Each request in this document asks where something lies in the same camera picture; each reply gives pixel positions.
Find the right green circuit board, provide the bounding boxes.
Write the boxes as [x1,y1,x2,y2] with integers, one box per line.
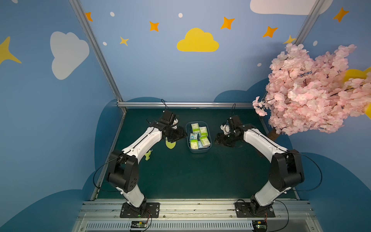
[252,220,267,232]

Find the blue plastic storage box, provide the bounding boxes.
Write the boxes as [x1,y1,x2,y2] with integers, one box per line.
[186,121,213,154]

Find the green rake wooden handle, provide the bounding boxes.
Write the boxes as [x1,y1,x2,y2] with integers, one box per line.
[145,150,152,160]

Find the left green circuit board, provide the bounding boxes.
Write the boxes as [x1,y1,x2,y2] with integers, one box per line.
[130,221,148,230]

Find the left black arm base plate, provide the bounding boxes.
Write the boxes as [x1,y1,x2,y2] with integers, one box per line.
[119,202,160,218]

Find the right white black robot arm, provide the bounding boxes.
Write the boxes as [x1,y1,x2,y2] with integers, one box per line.
[215,115,305,211]

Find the aluminium front rail frame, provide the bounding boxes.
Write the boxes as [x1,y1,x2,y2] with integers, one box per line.
[72,199,322,232]

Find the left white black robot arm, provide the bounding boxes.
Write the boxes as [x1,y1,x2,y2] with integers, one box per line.
[106,110,187,209]

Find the blue pocket tissue pack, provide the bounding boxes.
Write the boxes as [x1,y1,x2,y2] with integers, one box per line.
[189,133,198,140]

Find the green trowel wooden handle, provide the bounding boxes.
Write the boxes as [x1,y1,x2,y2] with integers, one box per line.
[165,140,176,149]

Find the pink blossom artificial tree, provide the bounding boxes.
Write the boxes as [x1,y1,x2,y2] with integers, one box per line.
[253,43,371,135]

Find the green pocket tissue pack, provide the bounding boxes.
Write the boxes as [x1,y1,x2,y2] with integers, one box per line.
[200,126,208,137]
[191,123,201,133]
[200,136,211,148]
[190,139,199,150]

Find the green circuit board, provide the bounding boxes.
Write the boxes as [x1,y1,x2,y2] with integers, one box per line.
[130,221,148,230]
[252,220,267,232]

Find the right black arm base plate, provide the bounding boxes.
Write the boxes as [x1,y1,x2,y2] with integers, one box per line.
[234,201,275,218]

